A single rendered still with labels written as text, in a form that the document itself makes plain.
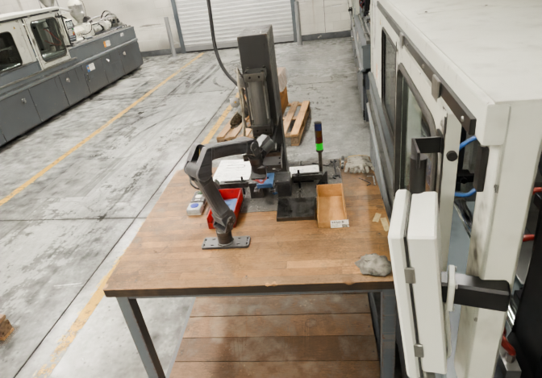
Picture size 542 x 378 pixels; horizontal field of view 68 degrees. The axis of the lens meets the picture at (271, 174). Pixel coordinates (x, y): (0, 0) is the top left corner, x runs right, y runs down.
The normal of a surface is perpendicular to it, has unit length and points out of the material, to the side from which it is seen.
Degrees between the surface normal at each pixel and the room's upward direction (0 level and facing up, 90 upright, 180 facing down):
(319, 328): 0
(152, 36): 90
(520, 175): 90
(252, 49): 90
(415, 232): 7
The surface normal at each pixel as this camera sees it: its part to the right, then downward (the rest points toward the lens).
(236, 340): -0.12, -0.88
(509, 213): -0.15, 0.48
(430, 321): -0.35, 0.47
